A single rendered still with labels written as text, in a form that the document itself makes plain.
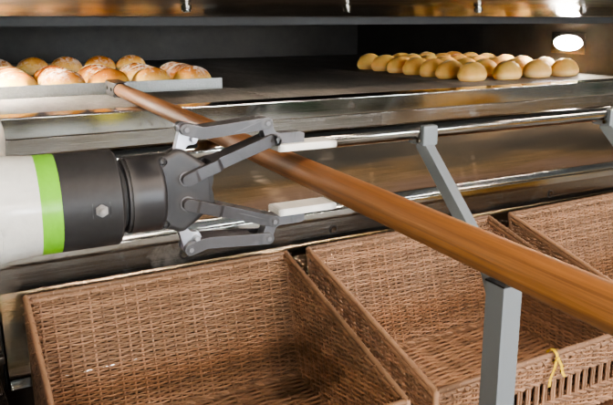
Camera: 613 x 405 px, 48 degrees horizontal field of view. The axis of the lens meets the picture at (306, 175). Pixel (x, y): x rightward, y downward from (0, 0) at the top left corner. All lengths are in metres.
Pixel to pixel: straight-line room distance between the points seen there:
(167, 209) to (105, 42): 2.36
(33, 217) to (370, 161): 1.11
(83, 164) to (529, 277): 0.39
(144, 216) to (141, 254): 0.79
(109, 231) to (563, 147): 1.58
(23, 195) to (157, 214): 0.12
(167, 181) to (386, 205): 0.22
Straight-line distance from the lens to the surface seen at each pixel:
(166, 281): 1.44
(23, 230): 0.63
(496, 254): 0.50
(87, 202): 0.63
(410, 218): 0.57
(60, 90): 1.68
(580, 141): 2.10
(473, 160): 1.82
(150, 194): 0.65
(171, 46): 3.07
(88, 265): 1.43
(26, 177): 0.64
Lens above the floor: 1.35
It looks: 13 degrees down
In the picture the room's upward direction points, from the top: straight up
